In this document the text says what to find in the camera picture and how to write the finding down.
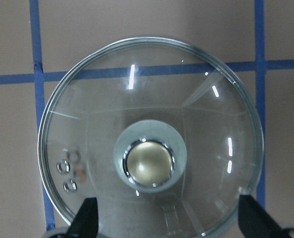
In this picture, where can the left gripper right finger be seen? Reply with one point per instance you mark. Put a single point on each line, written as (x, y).
(255, 222)

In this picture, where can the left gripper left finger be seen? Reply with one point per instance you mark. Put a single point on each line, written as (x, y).
(85, 223)

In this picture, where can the glass pot lid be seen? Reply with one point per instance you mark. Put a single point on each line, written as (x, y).
(163, 135)

